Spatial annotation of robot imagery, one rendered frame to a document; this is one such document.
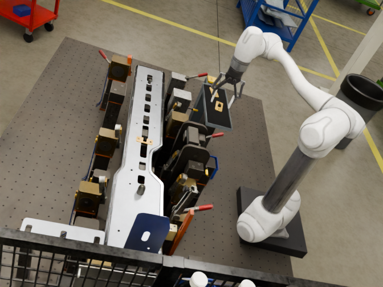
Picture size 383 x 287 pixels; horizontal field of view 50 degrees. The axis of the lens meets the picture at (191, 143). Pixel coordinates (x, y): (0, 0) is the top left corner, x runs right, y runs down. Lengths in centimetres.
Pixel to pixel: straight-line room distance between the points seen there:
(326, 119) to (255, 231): 63
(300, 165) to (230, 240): 65
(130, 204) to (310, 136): 76
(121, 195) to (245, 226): 60
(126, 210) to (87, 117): 98
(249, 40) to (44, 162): 118
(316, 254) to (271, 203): 167
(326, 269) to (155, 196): 200
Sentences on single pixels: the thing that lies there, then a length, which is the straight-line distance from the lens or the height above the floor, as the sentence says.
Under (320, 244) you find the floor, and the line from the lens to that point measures 359.
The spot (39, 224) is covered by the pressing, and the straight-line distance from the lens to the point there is 158.
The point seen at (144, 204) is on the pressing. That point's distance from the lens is 172.
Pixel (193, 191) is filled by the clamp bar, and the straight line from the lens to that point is 154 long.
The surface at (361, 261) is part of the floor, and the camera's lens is 375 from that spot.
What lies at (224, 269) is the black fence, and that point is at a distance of 94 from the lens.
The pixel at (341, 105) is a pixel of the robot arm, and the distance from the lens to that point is 176.
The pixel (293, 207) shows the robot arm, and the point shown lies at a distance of 208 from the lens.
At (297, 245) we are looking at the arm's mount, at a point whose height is 76.
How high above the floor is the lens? 227
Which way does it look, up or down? 37 degrees down
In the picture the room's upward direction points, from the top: 25 degrees clockwise
